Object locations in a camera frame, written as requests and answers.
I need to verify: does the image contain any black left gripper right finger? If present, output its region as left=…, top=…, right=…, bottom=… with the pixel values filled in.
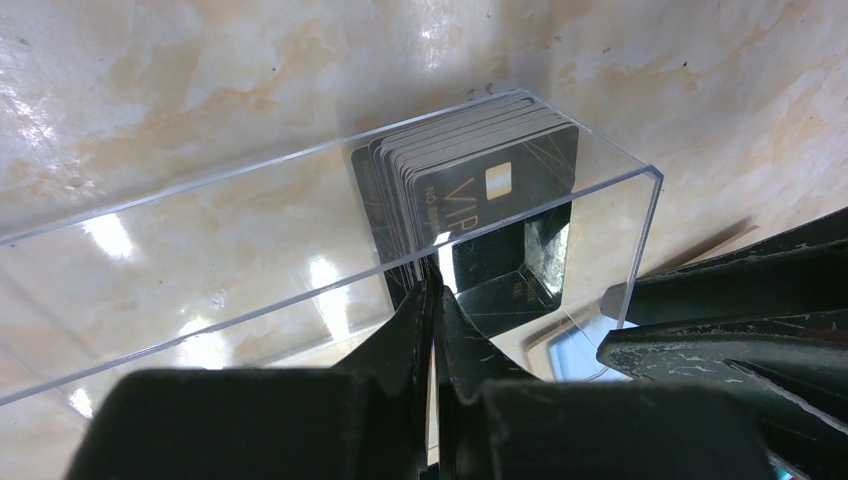
left=430, top=265, right=774, bottom=479

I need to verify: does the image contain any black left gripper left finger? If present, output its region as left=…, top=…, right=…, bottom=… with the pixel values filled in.
left=66, top=281, right=434, bottom=479

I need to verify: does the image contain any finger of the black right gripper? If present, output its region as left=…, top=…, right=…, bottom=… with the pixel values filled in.
left=597, top=210, right=847, bottom=458

